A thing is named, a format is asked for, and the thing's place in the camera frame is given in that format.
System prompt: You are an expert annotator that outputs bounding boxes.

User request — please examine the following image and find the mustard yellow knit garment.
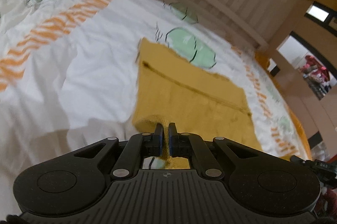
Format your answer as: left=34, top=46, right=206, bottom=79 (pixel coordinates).
left=131, top=37, right=263, bottom=169

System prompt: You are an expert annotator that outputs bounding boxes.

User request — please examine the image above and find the white leaf-print bed sheet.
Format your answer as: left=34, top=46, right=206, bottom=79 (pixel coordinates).
left=1, top=0, right=311, bottom=218

